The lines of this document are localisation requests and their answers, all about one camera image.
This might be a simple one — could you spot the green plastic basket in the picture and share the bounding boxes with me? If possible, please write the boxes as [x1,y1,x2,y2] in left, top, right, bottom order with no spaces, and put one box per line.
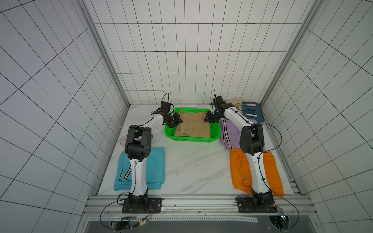
[164,108,220,143]

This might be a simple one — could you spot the beige pants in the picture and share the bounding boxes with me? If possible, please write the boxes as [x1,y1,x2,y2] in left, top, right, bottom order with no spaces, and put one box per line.
[174,110,211,138]

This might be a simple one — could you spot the purple pants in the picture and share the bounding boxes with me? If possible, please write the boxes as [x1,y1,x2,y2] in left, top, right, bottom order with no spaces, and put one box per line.
[219,117,266,152]

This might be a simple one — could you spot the teal pants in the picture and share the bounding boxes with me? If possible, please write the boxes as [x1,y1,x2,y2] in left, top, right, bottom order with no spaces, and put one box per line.
[114,147,165,191]

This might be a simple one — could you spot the orange pants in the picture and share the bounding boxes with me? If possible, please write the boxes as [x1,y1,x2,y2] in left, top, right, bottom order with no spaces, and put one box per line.
[230,149,285,197]

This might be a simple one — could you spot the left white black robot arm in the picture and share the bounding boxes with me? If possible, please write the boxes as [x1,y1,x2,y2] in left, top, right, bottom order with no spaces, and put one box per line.
[124,112,183,207]

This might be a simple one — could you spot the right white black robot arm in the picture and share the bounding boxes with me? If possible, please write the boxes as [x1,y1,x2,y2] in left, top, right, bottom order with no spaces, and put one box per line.
[206,104,275,211]

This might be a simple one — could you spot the dark blue tray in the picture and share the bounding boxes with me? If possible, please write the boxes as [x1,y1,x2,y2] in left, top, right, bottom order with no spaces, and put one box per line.
[241,102,265,123]

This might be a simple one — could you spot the pink plastic cup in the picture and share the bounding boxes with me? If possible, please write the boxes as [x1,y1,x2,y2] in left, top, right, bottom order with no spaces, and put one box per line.
[119,136,127,147]

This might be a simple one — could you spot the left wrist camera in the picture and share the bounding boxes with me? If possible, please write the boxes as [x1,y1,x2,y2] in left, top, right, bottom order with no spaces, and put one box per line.
[160,101,172,114]

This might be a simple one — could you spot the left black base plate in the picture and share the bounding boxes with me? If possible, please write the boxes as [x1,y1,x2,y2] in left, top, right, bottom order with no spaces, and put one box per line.
[121,198,163,214]

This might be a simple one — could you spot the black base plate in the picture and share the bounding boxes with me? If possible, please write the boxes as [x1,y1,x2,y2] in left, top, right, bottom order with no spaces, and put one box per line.
[235,197,278,214]
[121,198,163,214]

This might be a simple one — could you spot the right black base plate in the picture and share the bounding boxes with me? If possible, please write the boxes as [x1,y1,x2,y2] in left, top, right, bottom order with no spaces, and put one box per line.
[235,197,278,214]

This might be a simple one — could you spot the aluminium mounting rail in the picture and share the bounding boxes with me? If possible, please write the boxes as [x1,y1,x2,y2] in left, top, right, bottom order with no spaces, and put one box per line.
[83,195,316,216]

